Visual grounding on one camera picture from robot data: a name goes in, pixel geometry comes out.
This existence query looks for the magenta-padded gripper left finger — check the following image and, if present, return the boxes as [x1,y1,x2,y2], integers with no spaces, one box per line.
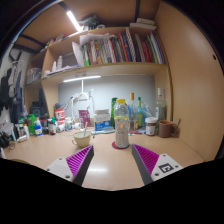
[44,144,95,187]

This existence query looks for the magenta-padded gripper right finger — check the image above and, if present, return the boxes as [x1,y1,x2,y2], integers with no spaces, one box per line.
[130,143,184,186]

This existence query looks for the clear yellow-capped drink bottle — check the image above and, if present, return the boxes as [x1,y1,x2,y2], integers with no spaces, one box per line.
[113,98,130,149]

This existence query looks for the cream ceramic cup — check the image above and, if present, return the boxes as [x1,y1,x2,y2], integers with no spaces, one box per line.
[71,130,92,149]

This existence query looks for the brown jar with white lid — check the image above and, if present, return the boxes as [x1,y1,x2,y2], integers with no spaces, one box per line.
[144,116,158,137]

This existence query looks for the spoon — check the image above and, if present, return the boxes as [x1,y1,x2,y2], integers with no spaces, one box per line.
[83,121,89,138]

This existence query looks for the brown mug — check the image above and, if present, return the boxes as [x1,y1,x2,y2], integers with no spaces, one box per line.
[157,119,181,139]

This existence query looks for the light blue hairbrush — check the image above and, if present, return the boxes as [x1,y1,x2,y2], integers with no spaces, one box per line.
[91,128,116,135]

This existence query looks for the pink box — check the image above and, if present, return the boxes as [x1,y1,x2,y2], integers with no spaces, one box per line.
[78,109,91,127]

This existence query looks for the green glass bottle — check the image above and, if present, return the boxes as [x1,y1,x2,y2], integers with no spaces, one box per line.
[135,96,144,129]

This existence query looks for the white and blue carton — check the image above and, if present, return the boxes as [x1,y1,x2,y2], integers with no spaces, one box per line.
[93,109,112,132]

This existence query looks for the yellow-capped glass bottle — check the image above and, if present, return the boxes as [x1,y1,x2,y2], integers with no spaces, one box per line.
[128,92,138,132]

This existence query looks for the red and white canister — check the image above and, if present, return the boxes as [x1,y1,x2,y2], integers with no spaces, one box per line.
[54,108,66,126]

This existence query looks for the blue plastic bag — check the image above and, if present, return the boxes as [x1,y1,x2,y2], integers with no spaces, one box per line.
[141,101,157,119]

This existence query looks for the small blue bottle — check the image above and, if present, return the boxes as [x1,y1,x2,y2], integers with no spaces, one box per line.
[34,120,44,137]

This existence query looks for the tall clear glass bottle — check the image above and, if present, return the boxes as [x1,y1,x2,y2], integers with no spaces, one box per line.
[155,87,168,123]

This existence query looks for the green plastic container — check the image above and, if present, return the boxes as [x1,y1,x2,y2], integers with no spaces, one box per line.
[27,114,37,136]

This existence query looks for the white desk lamp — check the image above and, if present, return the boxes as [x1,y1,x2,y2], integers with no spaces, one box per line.
[62,74,102,116]

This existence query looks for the dark hanging clothes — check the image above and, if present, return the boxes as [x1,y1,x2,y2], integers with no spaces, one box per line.
[0,68,24,124]

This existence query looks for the wooden shelf unit with books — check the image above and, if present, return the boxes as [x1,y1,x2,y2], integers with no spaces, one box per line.
[24,18,173,111]

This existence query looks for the ceiling light tube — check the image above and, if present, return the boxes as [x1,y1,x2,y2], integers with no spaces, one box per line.
[65,10,83,33]

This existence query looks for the white wall power outlet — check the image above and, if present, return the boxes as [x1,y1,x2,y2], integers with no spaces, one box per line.
[74,93,90,102]

